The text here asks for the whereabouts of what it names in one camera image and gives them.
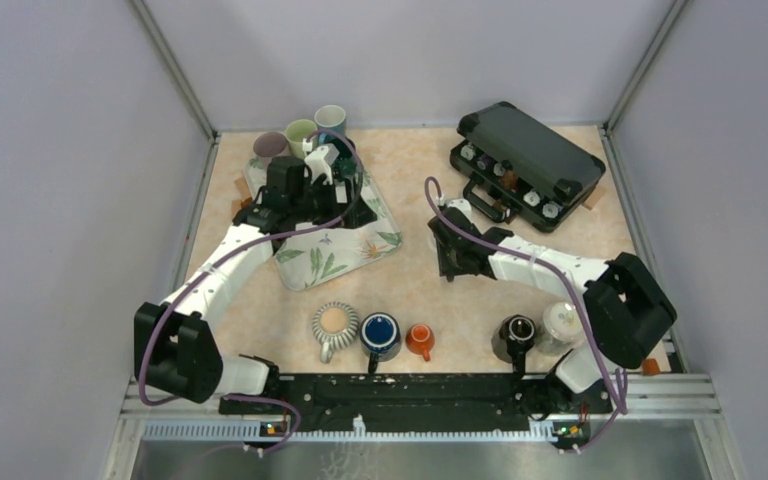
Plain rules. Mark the dark green mug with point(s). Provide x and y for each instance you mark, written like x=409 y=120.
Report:
x=345 y=167

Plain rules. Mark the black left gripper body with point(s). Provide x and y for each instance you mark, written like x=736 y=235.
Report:
x=318 y=202

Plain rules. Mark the small brown cylinder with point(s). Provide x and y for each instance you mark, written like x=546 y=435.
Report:
x=650 y=367

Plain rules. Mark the striped grey white mug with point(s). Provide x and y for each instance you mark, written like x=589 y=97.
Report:
x=335 y=326

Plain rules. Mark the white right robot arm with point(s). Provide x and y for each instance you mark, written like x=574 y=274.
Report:
x=623 y=310

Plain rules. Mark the clear floral glass jar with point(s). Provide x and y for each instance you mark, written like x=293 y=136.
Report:
x=559 y=329

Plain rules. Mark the black mug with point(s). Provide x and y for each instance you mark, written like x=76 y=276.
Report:
x=512 y=340

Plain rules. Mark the lilac purple mug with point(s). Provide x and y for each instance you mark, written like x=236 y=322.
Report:
x=268 y=146

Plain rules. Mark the wooden block behind case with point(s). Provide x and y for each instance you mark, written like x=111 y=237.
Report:
x=594 y=198

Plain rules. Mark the black poker chip case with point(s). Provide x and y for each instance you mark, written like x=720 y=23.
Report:
x=518 y=167

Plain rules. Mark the light blue mug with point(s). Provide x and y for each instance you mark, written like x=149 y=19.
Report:
x=332 y=118

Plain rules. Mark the white floral tray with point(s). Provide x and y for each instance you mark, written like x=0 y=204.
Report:
x=313 y=254

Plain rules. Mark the light green mug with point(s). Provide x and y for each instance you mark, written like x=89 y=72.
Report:
x=302 y=138

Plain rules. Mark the navy blue mug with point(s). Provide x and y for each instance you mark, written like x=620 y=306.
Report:
x=380 y=338

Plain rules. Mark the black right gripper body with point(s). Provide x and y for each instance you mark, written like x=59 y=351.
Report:
x=449 y=265

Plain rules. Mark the small orange mug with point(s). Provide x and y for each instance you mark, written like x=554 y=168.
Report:
x=420 y=341

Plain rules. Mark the white ribbed mug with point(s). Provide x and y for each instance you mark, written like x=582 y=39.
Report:
x=431 y=240

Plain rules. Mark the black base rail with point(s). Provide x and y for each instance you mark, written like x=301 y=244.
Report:
x=421 y=402

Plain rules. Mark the wooden blocks beside tray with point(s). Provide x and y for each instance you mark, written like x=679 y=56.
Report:
x=242 y=197

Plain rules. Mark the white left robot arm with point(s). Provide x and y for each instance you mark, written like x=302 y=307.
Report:
x=174 y=346

